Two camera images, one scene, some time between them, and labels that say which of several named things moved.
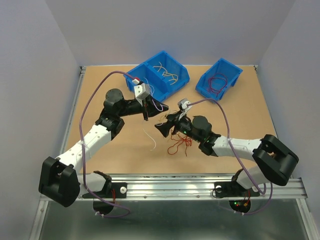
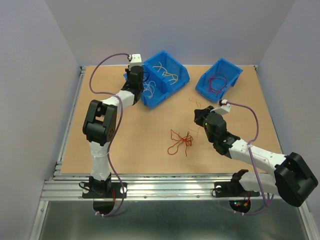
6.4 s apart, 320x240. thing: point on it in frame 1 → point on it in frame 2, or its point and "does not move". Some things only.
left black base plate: x=112 y=190 does not move
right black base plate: x=233 y=189 does not move
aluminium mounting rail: x=189 y=186 does not move
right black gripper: x=164 y=128 → x=200 y=113
